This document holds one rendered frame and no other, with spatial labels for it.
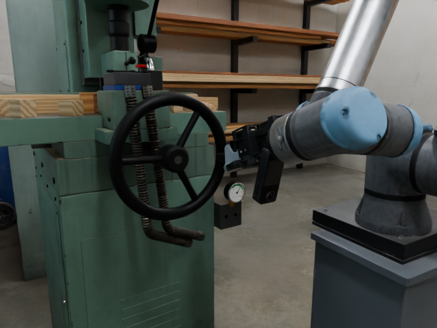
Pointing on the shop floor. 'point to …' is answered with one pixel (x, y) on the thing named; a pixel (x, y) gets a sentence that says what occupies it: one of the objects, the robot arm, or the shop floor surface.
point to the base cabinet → (125, 260)
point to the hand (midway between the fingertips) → (229, 170)
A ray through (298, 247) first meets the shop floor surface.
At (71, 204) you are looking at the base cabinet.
